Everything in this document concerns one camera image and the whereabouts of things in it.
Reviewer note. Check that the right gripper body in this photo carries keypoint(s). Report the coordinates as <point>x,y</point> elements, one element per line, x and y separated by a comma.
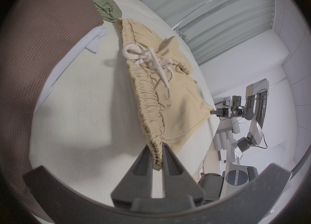
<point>223,113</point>

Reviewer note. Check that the brown shorts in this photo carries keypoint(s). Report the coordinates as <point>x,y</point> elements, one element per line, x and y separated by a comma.
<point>43,36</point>

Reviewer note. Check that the tan shorts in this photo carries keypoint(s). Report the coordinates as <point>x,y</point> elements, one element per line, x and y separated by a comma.
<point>175,92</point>

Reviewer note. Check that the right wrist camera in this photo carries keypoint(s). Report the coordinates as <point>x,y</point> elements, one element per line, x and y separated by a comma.
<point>226,103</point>

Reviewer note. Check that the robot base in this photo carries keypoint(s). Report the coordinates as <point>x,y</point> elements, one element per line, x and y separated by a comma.
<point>237,177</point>

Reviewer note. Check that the green garment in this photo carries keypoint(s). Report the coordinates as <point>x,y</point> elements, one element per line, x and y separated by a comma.
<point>109,9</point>

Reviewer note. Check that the bed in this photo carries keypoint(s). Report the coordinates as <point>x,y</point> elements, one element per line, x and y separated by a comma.
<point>85,109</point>

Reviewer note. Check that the white garment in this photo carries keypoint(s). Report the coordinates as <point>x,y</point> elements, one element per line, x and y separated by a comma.
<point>96,38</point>

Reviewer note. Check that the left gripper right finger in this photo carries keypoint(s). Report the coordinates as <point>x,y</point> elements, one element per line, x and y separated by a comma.
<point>179,184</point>

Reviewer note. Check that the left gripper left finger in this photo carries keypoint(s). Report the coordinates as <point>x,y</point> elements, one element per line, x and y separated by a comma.
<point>137,184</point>

